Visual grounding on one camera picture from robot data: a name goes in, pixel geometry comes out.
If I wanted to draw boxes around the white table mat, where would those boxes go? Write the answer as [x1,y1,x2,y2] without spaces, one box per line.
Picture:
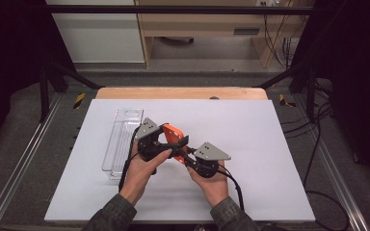
[43,98,316,224]

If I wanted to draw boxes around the white power strip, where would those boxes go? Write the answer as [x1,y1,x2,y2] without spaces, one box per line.
[255,0,284,8]

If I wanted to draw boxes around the bundle of black desk cables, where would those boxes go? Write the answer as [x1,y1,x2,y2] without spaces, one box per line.
[262,13,301,69]

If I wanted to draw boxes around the black floor cables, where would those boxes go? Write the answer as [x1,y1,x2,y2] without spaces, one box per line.
[282,82,352,231]

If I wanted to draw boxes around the yellow clamp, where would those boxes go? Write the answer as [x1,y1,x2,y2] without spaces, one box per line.
[72,92,87,110]
[278,93,298,109]

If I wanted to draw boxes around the right hand-held gripper cable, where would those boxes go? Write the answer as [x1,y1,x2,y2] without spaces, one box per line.
[216,168,246,212]

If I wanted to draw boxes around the light wooden desk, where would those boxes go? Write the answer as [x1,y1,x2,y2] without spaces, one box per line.
[134,0,310,69]

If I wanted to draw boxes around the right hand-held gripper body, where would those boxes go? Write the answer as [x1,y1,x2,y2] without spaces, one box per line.
[184,141,232,179]

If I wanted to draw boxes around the black curtain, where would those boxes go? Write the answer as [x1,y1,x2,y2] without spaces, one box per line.
[0,0,75,158]
[291,0,370,189]

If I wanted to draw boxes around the yellow clamp left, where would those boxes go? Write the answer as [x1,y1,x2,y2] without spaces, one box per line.
[72,92,87,110]

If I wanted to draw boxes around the black horizontal frame bar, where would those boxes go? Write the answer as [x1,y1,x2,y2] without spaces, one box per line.
[44,4,316,15]

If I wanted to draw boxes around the person's right hand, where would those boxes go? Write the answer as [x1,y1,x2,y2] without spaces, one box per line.
[186,161,229,209]

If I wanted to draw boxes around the orange plastic piece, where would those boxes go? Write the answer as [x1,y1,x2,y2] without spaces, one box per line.
[161,122,187,166]

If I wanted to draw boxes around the black metal frame strut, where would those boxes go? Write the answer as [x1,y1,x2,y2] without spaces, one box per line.
[253,62,318,122]
[39,61,105,123]

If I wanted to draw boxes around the hand-held gripper cable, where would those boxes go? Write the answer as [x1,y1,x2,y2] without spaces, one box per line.
[118,125,143,193]
[216,168,246,212]

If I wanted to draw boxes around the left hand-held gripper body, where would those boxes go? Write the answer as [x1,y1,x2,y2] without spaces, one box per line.
[134,116,174,163]

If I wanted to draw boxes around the clear plastic packaging case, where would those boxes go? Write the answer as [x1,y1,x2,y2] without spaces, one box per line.
[101,108,145,181]

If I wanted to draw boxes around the yellow clamp right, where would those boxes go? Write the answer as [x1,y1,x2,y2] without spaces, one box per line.
[278,93,298,109]

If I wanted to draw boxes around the left hand-held gripper cable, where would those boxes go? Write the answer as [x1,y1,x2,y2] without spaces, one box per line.
[118,125,143,193]

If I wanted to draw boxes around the wooden table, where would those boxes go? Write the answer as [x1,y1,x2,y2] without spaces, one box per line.
[95,86,269,101]

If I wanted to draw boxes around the white partition panel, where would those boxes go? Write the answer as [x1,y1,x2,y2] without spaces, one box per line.
[51,13,146,64]

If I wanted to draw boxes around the person's left hand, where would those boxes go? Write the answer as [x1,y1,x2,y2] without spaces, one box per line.
[119,141,173,206]

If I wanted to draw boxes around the aluminium floor rail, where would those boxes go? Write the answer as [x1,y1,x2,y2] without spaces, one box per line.
[0,94,64,231]
[312,134,370,231]

